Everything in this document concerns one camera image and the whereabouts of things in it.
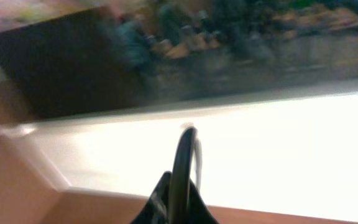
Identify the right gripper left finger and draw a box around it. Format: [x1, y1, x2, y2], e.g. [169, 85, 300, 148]
[131, 171, 172, 224]

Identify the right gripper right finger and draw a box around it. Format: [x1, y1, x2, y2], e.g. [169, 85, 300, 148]
[187, 180, 219, 224]

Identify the black usb cable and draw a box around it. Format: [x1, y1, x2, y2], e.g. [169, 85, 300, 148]
[167, 125, 203, 224]

